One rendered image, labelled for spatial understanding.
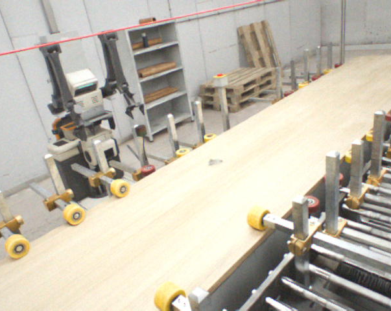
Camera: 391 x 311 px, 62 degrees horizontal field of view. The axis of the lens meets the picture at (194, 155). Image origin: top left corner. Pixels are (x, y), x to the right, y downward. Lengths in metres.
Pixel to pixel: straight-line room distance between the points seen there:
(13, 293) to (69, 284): 0.20
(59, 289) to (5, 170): 3.26
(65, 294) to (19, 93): 3.35
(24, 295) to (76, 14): 3.83
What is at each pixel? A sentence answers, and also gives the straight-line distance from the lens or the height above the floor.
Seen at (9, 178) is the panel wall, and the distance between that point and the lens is 4.47.
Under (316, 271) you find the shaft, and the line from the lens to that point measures 1.25.
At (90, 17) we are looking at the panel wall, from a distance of 4.76.
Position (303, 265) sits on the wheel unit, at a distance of 1.19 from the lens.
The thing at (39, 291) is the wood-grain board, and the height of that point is 0.90.
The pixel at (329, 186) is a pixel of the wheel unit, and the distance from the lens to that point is 1.25.
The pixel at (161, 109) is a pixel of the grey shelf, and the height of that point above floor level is 0.25.
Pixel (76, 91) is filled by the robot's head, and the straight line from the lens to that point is 2.58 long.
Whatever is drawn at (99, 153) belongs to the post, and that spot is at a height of 1.08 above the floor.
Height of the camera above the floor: 1.69
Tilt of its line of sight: 24 degrees down
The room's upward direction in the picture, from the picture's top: 10 degrees counter-clockwise
